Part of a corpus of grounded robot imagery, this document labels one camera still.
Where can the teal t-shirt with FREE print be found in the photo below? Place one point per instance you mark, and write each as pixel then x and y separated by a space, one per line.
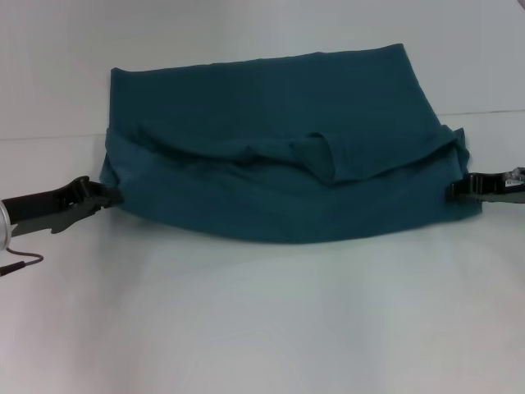
pixel 266 164

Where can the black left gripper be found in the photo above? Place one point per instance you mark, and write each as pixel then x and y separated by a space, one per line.
pixel 49 209

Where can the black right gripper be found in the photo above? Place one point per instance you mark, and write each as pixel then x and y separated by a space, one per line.
pixel 512 193

